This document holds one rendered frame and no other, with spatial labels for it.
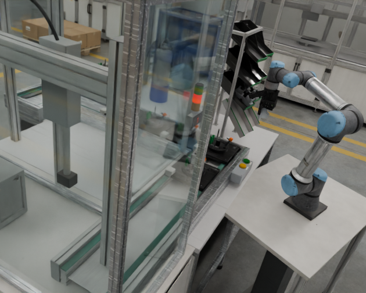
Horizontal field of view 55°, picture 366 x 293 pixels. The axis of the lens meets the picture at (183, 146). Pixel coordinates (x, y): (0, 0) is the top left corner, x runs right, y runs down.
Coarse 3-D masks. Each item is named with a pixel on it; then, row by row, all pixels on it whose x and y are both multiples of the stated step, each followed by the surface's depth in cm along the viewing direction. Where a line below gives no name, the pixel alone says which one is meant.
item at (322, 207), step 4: (284, 200) 203; (288, 200) 203; (288, 204) 201; (292, 204) 200; (320, 204) 204; (324, 204) 205; (292, 208) 200; (296, 208) 198; (320, 208) 201; (324, 208) 201; (300, 212) 196; (304, 212) 195; (308, 212) 196; (312, 212) 196; (316, 212) 197; (320, 212) 198; (304, 216) 195; (308, 216) 193; (312, 216) 193; (316, 216) 196
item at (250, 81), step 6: (234, 48) 230; (228, 54) 222; (234, 54) 234; (228, 60) 224; (234, 60) 221; (246, 60) 230; (234, 66) 223; (240, 66) 220; (246, 66) 231; (240, 72) 221; (246, 72) 231; (252, 72) 230; (246, 78) 225; (252, 78) 229; (258, 78) 229; (252, 84) 220
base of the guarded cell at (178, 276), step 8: (192, 248) 163; (184, 256) 158; (184, 264) 156; (176, 272) 149; (184, 272) 162; (0, 280) 134; (168, 280) 145; (176, 280) 153; (184, 280) 168; (0, 288) 131; (8, 288) 131; (160, 288) 141; (176, 288) 159; (184, 288) 175
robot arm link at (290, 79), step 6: (282, 72) 186; (288, 72) 184; (294, 72) 186; (300, 72) 188; (276, 78) 190; (282, 78) 185; (288, 78) 182; (294, 78) 181; (300, 78) 186; (288, 84) 182; (294, 84) 183
